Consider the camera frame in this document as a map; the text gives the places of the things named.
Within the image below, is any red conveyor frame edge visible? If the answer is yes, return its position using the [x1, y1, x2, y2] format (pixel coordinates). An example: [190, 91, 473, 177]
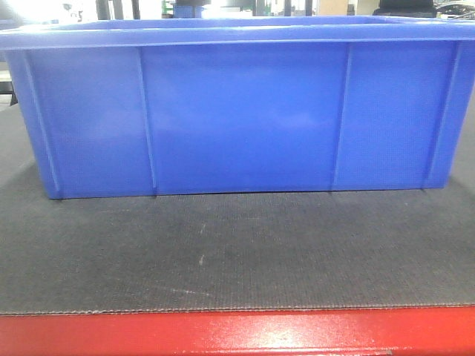
[1, 306, 474, 355]

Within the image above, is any dark grey conveyor belt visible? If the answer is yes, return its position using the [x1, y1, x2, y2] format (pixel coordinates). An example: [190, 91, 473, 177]
[1, 106, 474, 315]

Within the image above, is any large blue plastic bin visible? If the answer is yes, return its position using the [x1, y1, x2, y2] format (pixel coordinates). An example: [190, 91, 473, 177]
[1, 16, 474, 199]

